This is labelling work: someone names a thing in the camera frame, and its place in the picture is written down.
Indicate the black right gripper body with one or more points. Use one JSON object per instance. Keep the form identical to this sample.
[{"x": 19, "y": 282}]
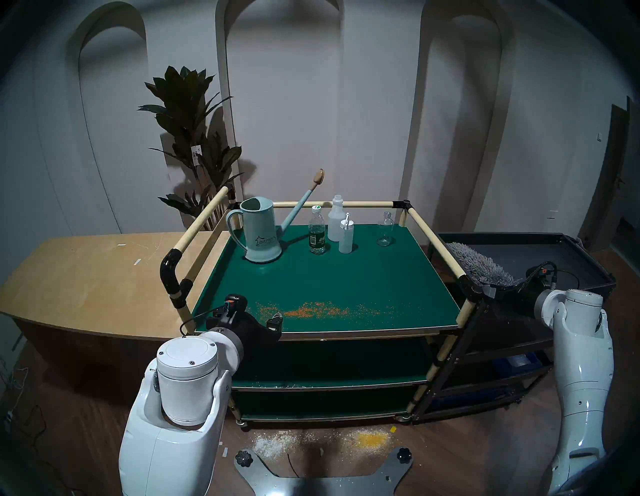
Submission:
[{"x": 520, "y": 300}]

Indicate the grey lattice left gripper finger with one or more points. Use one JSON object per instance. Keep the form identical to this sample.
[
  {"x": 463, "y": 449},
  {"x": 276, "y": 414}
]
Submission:
[
  {"x": 273, "y": 334},
  {"x": 276, "y": 319}
]

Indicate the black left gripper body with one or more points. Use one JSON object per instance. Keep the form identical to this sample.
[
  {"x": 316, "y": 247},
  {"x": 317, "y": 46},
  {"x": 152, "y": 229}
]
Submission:
[{"x": 250, "y": 332}]

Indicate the grey fluffy duster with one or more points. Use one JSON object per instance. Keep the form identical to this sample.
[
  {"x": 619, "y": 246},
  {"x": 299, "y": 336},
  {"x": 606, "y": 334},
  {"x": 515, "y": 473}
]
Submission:
[{"x": 475, "y": 262}]

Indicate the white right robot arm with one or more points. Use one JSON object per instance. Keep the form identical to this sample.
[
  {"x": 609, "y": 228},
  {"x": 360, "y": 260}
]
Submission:
[{"x": 580, "y": 360}]

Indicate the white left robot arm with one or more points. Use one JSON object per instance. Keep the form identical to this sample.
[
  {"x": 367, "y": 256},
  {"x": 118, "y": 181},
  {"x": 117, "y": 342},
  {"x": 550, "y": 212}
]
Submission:
[{"x": 170, "y": 450}]

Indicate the orange dust powder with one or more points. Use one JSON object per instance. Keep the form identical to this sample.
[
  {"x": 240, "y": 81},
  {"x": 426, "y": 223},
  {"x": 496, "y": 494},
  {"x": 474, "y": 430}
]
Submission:
[{"x": 315, "y": 311}]

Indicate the green shelf cart beige rails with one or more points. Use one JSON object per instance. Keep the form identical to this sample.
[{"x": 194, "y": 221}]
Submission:
[{"x": 340, "y": 280}]

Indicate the black utility cart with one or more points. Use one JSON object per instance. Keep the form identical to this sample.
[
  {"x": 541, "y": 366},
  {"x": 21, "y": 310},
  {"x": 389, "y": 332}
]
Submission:
[{"x": 525, "y": 250}]

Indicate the blue storage box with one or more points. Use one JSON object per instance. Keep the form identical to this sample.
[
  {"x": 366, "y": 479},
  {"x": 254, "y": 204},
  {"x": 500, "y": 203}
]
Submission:
[{"x": 520, "y": 362}]

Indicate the teal watering can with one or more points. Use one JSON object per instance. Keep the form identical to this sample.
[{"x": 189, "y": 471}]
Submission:
[{"x": 260, "y": 235}]

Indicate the clear water bottle green label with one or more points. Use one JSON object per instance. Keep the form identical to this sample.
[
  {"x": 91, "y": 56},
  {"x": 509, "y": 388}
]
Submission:
[{"x": 317, "y": 235}]

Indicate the translucent squeeze bottle with cap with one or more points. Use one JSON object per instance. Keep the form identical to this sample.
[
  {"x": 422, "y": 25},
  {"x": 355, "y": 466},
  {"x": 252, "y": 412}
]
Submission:
[{"x": 346, "y": 237}]

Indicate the white opaque plastic bottle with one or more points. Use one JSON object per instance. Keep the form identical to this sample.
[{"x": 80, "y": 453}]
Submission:
[{"x": 336, "y": 222}]

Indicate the black base knob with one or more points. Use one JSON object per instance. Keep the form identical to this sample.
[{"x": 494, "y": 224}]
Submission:
[
  {"x": 403, "y": 455},
  {"x": 244, "y": 458}
]

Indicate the small clear glass bottle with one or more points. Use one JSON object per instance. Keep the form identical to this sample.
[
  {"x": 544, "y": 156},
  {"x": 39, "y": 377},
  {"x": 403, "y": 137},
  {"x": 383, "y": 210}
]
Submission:
[{"x": 385, "y": 232}]

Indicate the dark door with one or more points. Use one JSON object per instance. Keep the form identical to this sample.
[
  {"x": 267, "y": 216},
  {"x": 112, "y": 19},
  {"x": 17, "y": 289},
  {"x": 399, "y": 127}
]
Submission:
[{"x": 607, "y": 190}]

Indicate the spilled powder on floor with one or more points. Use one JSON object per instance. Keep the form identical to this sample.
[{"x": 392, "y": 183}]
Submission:
[{"x": 372, "y": 440}]

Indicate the light wooden table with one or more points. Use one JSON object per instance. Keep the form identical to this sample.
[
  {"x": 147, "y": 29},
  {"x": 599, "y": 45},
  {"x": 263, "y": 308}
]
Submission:
[{"x": 90, "y": 285}]

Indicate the white plant label tag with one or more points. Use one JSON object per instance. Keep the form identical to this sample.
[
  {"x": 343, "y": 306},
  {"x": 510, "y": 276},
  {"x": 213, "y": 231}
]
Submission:
[{"x": 196, "y": 151}]

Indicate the dark green leafy plant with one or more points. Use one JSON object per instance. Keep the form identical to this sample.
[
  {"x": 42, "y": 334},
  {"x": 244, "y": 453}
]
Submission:
[{"x": 185, "y": 100}]

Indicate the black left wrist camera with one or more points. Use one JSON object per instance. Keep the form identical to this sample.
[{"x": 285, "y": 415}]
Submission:
[{"x": 236, "y": 303}]

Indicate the grey metal robot base plate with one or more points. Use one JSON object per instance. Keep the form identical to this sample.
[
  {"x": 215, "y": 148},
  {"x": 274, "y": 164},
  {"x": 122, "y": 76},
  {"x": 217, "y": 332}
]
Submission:
[{"x": 320, "y": 485}]

